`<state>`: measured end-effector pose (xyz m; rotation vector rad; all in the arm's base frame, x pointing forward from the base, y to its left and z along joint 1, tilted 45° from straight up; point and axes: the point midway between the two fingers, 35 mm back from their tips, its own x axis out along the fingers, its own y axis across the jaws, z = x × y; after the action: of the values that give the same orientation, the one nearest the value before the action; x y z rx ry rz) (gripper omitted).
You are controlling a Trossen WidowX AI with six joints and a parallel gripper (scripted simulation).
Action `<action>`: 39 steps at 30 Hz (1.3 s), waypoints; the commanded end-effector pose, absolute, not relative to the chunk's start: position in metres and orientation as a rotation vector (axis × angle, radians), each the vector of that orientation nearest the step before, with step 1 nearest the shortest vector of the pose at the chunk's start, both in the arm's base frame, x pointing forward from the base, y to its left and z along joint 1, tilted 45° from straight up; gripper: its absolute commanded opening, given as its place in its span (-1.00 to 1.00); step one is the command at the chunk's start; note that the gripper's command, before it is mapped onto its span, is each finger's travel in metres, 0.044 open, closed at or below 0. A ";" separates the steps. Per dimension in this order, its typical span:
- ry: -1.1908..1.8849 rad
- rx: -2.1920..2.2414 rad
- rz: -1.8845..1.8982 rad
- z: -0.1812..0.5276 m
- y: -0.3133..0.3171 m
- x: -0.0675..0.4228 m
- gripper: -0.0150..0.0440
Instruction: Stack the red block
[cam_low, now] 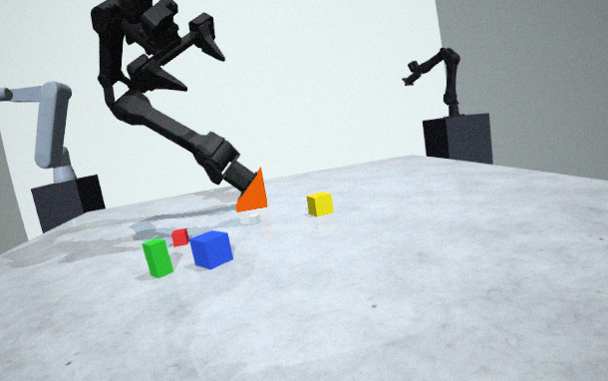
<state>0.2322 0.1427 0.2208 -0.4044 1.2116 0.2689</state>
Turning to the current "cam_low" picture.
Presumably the blue cube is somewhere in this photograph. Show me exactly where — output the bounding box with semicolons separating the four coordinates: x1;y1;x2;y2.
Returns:
189;230;233;269

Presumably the yellow cube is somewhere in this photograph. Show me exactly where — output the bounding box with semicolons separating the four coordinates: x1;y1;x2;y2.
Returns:
306;192;334;216

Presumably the green block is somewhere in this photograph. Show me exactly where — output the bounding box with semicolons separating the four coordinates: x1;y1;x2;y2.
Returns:
142;238;168;262
147;256;173;278

